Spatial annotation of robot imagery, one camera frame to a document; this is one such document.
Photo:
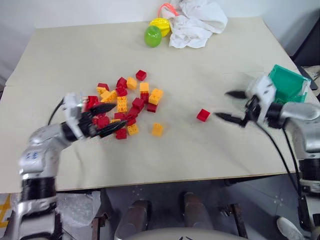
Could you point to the crumpled white cloth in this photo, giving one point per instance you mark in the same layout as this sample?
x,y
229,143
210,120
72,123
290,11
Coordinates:
x,y
197,25

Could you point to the orange pink plastic loop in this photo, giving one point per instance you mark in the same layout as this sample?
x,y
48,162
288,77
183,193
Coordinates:
x,y
167,7

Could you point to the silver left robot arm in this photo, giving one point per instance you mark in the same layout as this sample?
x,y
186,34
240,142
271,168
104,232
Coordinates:
x,y
42,150

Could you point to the teal plastic bin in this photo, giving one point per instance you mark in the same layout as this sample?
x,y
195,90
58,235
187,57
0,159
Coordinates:
x,y
287,82

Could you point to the yellow ribbed plastic ball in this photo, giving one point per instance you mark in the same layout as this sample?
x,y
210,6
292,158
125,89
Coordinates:
x,y
162,25

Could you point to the black chair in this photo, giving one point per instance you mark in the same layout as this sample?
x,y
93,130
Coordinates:
x,y
308,45

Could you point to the rusty metal table leg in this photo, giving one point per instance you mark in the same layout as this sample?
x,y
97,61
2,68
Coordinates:
x,y
98,225
236,220

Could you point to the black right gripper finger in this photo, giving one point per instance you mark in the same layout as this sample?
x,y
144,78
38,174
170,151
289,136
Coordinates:
x,y
237,94
231,118

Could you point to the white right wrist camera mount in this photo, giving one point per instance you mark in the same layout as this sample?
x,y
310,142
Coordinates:
x,y
262,87

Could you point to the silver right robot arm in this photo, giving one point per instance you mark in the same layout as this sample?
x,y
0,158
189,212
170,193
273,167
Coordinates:
x,y
303,117

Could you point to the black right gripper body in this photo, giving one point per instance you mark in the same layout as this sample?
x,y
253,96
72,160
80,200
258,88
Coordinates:
x,y
253,110

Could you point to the green plastic egg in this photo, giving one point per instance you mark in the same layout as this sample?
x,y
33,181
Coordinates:
x,y
152,37

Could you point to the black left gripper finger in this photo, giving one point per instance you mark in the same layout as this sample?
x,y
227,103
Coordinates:
x,y
113,128
103,108

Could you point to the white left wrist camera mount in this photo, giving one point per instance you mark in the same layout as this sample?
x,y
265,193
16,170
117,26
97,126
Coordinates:
x,y
72,110

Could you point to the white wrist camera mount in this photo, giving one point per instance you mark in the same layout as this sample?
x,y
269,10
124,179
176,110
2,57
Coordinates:
x,y
262,87
72,110

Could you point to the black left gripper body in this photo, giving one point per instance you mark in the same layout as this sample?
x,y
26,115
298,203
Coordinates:
x,y
88,125

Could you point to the white shoe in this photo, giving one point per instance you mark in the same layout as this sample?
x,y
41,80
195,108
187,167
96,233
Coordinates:
x,y
290,228

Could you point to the clear plastic bag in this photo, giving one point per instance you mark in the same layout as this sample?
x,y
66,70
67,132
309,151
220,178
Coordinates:
x,y
77,208

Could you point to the red toy block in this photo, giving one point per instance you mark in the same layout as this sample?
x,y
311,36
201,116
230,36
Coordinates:
x,y
121,134
133,113
103,86
152,107
121,82
141,75
102,122
144,96
131,122
120,116
203,115
121,91
138,103
92,100

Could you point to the long yellow toy block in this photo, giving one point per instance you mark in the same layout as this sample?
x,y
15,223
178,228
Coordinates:
x,y
122,104

